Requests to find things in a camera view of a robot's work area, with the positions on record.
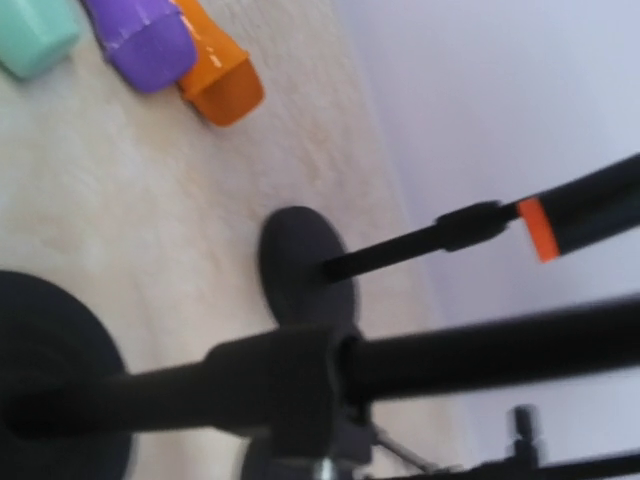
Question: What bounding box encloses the mint green toy microphone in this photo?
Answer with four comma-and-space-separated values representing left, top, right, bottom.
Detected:
1, 0, 80, 80

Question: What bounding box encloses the black stand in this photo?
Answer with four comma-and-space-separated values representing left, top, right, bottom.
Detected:
1, 271, 639, 479
257, 201, 518, 327
376, 405, 639, 479

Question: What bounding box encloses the purple toy microphone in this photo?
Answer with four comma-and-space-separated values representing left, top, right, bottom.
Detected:
83, 0, 197, 93

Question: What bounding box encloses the orange toy microphone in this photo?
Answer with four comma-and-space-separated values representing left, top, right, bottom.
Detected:
176, 0, 265, 127

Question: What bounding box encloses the black wireless microphone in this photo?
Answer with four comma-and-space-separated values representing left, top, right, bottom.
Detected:
516, 154, 639, 263

